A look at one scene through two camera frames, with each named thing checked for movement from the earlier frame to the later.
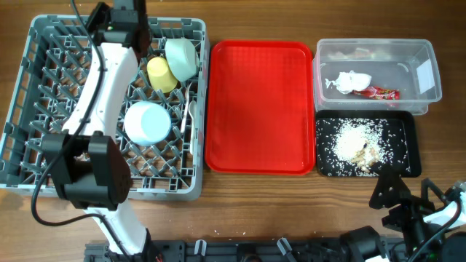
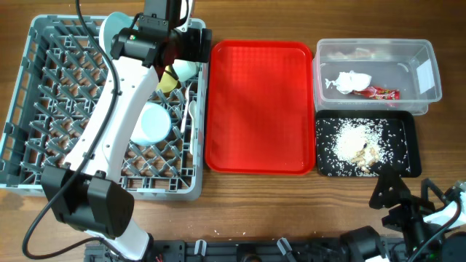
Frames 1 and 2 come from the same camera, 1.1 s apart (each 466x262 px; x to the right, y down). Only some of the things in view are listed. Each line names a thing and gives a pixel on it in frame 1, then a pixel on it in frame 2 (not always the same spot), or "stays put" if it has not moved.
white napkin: [349, 81] stays put
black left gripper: [103, 12] → [194, 53]
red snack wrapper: [378, 93] stays put
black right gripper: [413, 208] stays put
